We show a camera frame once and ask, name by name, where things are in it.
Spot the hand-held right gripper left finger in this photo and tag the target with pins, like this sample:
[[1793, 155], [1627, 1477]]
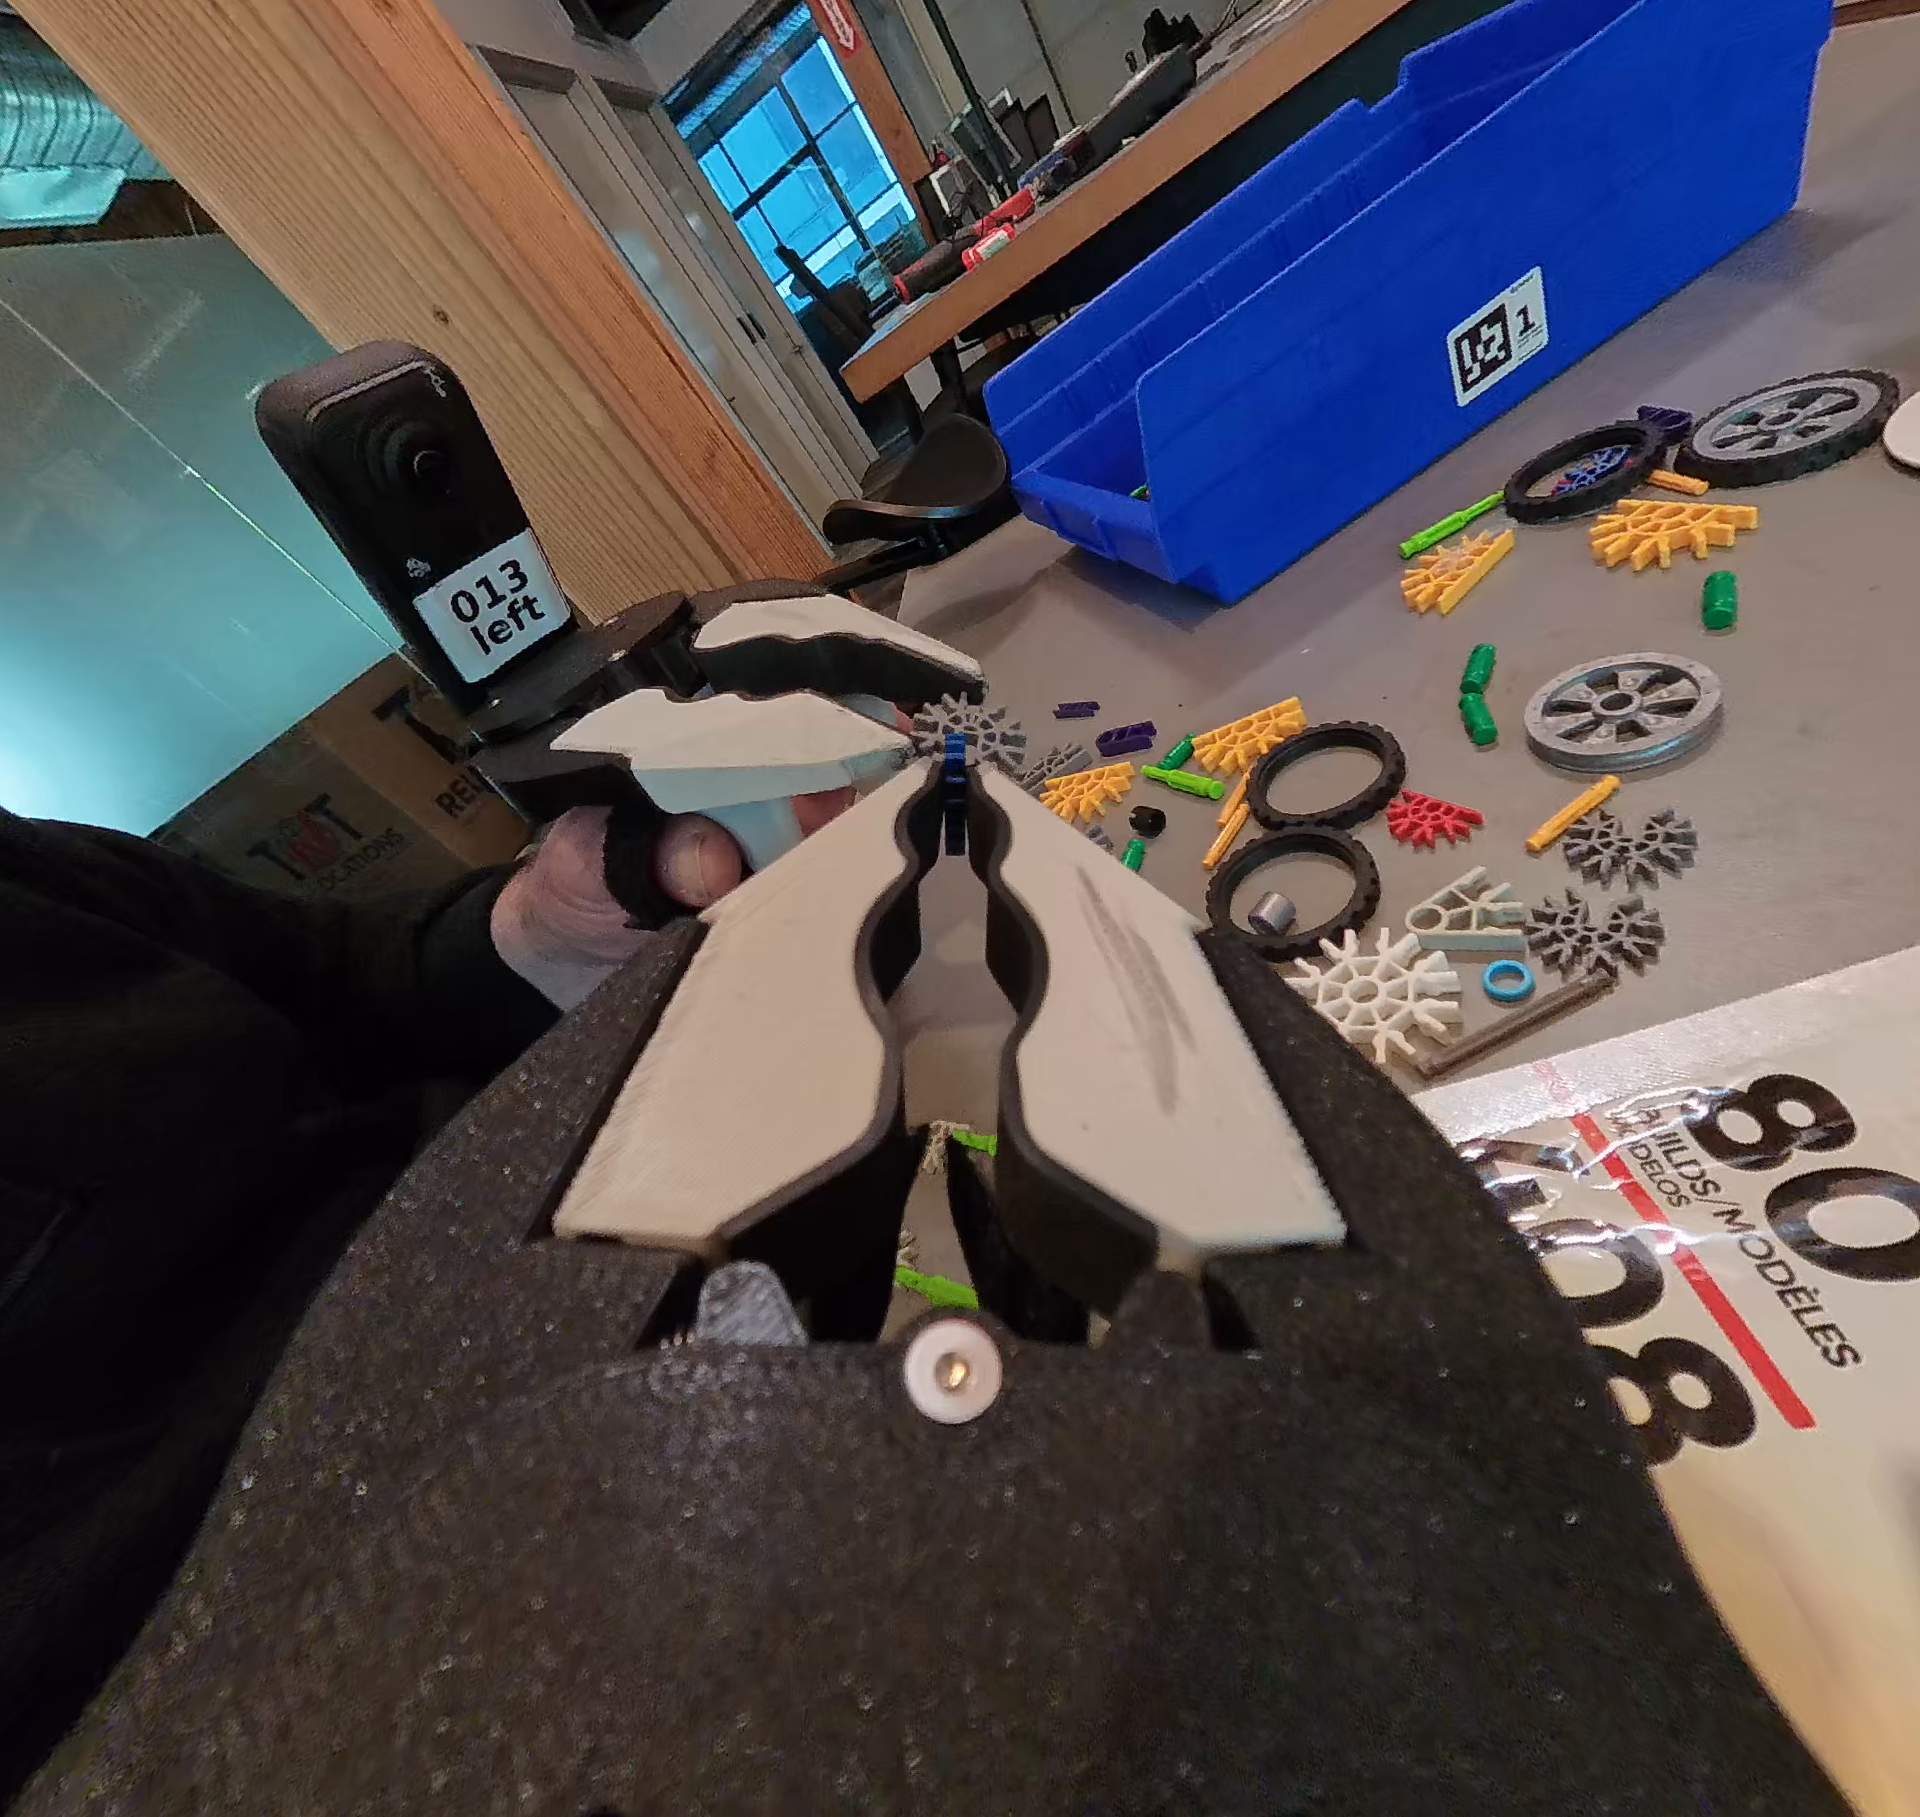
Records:
[[720, 1083]]

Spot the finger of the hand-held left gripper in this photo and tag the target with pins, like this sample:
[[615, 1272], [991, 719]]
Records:
[[840, 633], [720, 738]]

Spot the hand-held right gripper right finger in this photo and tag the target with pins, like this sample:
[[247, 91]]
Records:
[[1170, 1097]]

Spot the short blue rod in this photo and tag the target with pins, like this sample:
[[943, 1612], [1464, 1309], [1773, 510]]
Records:
[[954, 798]]

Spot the blue plastic bin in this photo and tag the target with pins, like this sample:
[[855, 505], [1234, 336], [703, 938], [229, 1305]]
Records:
[[1351, 392]]

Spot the person's left forearm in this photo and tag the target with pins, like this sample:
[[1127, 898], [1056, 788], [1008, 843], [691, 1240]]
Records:
[[225, 978]]

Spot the person's left hand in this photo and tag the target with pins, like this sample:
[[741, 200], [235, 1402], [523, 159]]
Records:
[[556, 917]]

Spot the black office chair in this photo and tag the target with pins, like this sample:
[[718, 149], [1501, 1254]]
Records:
[[929, 475]]

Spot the black tyre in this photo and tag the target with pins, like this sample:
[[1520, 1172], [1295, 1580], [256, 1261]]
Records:
[[1519, 490], [1219, 895], [1389, 775]]

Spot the grey spacer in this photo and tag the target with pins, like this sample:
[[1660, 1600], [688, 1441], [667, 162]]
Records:
[[1271, 913]]

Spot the white snowflake connector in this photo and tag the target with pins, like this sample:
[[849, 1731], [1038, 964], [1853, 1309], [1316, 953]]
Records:
[[1372, 994]]

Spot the dark grey connector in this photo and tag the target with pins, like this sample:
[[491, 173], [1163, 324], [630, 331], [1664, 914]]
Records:
[[1054, 763]]

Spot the yellow half connector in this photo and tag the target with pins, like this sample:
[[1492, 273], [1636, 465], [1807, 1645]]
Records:
[[1087, 792], [1457, 575], [1673, 535], [1248, 738]]

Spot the purple clip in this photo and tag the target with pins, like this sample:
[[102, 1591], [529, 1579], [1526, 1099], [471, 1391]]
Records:
[[1125, 739], [1664, 422]]

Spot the lime green rod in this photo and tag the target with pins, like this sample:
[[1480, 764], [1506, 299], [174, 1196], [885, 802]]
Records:
[[1182, 781], [1452, 525]]

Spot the printed cardboard box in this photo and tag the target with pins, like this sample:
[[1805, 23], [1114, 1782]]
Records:
[[345, 798]]

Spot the light grey fan connector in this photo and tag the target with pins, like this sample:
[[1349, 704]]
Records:
[[1461, 917]]

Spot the thin grey rod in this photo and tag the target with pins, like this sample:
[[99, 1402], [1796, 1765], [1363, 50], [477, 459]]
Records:
[[1515, 1023]]

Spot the wooden cabinet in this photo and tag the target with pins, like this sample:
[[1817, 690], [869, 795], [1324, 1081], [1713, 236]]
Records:
[[299, 121]]

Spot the red half connector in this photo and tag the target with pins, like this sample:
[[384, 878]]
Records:
[[1432, 818]]

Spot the small dark snowflake connector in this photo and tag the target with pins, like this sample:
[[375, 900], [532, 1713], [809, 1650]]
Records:
[[1627, 846], [1598, 933]]

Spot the background wooden table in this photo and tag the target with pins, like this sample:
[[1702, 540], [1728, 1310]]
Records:
[[1140, 167]]

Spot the grey wheel hub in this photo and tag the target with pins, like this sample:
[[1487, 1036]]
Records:
[[1620, 714]]

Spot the blue snowflake connector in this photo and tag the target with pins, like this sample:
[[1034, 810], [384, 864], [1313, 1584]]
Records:
[[1594, 471]]

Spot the grey wheel with tyre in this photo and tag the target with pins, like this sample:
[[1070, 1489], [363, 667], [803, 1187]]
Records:
[[1784, 425]]

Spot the window with dark frame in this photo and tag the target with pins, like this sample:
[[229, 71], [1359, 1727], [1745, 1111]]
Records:
[[810, 167]]

